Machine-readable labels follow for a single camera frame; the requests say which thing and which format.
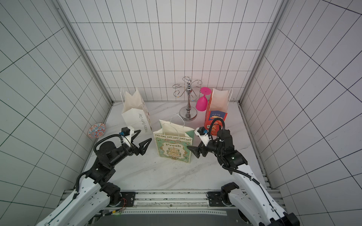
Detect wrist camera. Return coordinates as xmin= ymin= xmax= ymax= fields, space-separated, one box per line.
xmin=194 ymin=127 xmax=211 ymax=147
xmin=119 ymin=127 xmax=134 ymax=147

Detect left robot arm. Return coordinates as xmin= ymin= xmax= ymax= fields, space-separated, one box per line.
xmin=38 ymin=127 xmax=152 ymax=226

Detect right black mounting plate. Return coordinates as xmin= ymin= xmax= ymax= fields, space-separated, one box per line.
xmin=206 ymin=191 xmax=233 ymax=207

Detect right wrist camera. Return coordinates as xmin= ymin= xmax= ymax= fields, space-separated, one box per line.
xmin=194 ymin=127 xmax=211 ymax=147

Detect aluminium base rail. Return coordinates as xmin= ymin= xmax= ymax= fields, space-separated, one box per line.
xmin=60 ymin=189 xmax=283 ymax=217

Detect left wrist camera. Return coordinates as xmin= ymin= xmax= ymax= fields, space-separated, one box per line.
xmin=119 ymin=127 xmax=134 ymax=147

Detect black mounting plate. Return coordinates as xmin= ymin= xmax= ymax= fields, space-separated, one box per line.
xmin=206 ymin=191 xmax=233 ymax=207
xmin=110 ymin=192 xmax=136 ymax=208

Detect white Happy Every Day bag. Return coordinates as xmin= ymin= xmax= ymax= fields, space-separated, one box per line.
xmin=120 ymin=89 xmax=152 ymax=135

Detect green Fresh paper bag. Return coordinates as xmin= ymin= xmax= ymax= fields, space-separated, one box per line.
xmin=153 ymin=120 xmax=194 ymax=163

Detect chrome cup holder stand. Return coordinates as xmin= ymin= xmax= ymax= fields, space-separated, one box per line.
xmin=172 ymin=76 xmax=202 ymax=121

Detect pink plastic wine glass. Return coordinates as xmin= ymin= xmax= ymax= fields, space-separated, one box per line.
xmin=196 ymin=87 xmax=212 ymax=112

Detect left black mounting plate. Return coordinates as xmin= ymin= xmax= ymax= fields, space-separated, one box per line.
xmin=110 ymin=192 xmax=136 ymax=208

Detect patterned ceramic bowl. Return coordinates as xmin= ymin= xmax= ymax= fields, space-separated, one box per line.
xmin=87 ymin=123 xmax=106 ymax=138

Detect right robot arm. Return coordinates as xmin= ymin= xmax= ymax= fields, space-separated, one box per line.
xmin=188 ymin=118 xmax=300 ymax=226

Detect red printed paper bag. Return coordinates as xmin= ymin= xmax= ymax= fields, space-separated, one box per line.
xmin=204 ymin=88 xmax=233 ymax=136

